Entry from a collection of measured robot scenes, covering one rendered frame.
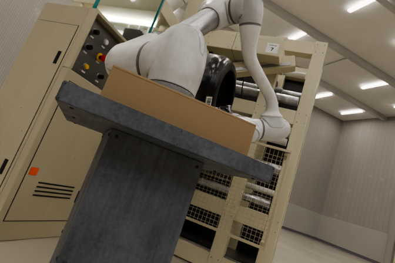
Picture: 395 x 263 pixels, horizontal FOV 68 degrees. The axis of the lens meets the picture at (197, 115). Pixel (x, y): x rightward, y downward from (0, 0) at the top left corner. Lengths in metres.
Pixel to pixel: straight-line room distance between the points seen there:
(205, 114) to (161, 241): 0.32
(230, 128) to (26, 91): 1.31
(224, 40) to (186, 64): 1.64
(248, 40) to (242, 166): 0.80
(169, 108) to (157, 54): 0.25
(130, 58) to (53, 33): 0.98
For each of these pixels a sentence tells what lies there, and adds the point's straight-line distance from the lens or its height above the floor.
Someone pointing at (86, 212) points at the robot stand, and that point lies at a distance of 0.73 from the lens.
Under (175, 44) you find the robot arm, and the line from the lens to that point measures 0.87.
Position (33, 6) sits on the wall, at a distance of 13.66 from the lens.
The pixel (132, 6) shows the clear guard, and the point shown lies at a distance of 2.10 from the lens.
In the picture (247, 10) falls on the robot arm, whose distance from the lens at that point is 1.39.
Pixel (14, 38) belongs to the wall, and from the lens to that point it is 13.28.
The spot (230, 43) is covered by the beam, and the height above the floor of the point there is 1.69.
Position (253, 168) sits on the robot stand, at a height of 0.63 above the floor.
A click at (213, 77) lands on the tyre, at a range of 1.83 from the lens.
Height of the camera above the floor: 0.55
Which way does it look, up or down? 13 degrees up
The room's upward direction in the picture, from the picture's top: 20 degrees clockwise
